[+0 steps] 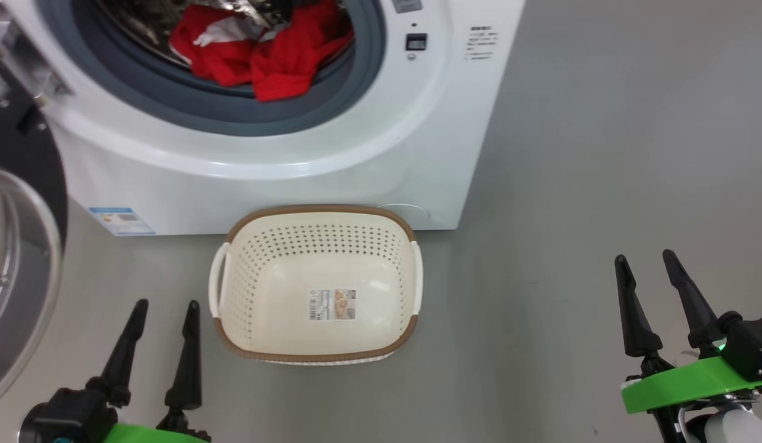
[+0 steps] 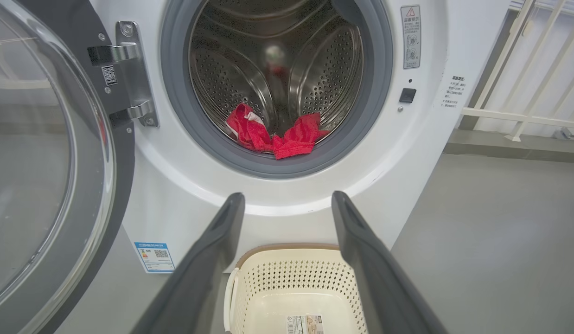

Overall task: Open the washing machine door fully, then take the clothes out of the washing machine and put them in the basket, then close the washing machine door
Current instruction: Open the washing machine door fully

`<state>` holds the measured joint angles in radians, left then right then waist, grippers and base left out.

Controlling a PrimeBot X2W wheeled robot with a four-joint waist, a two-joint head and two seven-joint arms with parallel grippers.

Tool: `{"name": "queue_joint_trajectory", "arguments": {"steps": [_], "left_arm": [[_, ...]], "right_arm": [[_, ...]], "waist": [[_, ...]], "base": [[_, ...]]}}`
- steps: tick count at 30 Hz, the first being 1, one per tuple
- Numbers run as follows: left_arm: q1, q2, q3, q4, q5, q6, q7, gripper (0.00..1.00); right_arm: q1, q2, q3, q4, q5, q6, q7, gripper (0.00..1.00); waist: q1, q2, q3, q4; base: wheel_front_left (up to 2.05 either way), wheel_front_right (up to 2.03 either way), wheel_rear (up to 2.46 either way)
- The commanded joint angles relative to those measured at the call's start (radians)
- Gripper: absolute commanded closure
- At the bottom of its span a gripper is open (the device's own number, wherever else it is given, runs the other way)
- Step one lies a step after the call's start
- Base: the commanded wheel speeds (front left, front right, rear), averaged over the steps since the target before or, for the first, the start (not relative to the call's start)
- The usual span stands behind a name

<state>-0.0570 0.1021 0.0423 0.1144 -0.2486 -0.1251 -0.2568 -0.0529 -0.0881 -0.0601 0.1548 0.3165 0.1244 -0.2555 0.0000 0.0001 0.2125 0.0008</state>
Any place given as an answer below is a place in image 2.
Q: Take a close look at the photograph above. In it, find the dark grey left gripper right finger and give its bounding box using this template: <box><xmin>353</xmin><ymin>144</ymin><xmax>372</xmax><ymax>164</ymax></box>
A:
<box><xmin>331</xmin><ymin>190</ymin><xmax>447</xmax><ymax>334</ymax></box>

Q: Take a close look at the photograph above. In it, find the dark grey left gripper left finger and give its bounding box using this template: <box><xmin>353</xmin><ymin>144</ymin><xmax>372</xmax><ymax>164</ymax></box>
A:
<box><xmin>129</xmin><ymin>193</ymin><xmax>246</xmax><ymax>334</ymax></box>

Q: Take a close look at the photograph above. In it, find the red and white garment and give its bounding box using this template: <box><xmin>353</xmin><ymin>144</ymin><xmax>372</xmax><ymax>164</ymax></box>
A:
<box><xmin>226</xmin><ymin>103</ymin><xmax>274</xmax><ymax>153</ymax></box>
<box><xmin>272</xmin><ymin>113</ymin><xmax>329</xmax><ymax>160</ymax></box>

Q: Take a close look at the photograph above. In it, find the glass washing machine door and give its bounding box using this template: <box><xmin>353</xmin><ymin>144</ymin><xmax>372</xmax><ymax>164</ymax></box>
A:
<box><xmin>0</xmin><ymin>0</ymin><xmax>135</xmax><ymax>334</ymax></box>

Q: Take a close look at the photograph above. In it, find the white printed product label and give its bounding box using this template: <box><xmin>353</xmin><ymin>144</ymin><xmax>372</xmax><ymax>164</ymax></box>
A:
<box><xmin>286</xmin><ymin>315</ymin><xmax>325</xmax><ymax>334</ymax></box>

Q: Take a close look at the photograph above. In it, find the cream basket with brown rim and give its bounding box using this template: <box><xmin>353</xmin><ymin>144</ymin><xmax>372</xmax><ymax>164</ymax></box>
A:
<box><xmin>223</xmin><ymin>244</ymin><xmax>369</xmax><ymax>334</ymax></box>

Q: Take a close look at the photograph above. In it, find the white front-load washing machine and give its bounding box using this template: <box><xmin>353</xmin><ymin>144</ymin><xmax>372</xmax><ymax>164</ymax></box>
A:
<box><xmin>88</xmin><ymin>0</ymin><xmax>512</xmax><ymax>274</ymax></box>

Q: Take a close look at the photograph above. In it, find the silver metal door hinge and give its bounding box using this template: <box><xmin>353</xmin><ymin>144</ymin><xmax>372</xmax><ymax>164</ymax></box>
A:
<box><xmin>88</xmin><ymin>21</ymin><xmax>160</xmax><ymax>128</ymax></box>

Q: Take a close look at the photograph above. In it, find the stainless steel washing machine drum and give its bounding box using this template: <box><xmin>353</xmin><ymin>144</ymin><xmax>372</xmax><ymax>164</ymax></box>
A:
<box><xmin>190</xmin><ymin>0</ymin><xmax>364</xmax><ymax>142</ymax></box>

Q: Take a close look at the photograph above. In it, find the blue energy label sticker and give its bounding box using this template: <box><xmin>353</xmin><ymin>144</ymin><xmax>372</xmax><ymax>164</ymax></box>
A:
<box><xmin>134</xmin><ymin>242</ymin><xmax>175</xmax><ymax>273</ymax></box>

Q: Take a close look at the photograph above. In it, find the small black text sticker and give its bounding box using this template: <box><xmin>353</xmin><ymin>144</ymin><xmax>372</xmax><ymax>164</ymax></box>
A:
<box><xmin>442</xmin><ymin>76</ymin><xmax>466</xmax><ymax>108</ymax></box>

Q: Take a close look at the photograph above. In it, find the white railing fence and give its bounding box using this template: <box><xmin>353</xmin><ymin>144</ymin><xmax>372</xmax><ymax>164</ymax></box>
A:
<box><xmin>461</xmin><ymin>0</ymin><xmax>574</xmax><ymax>142</ymax></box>

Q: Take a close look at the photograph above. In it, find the grey warning label sticker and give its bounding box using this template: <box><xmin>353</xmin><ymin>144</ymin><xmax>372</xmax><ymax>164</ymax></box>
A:
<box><xmin>401</xmin><ymin>5</ymin><xmax>422</xmax><ymax>70</ymax></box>

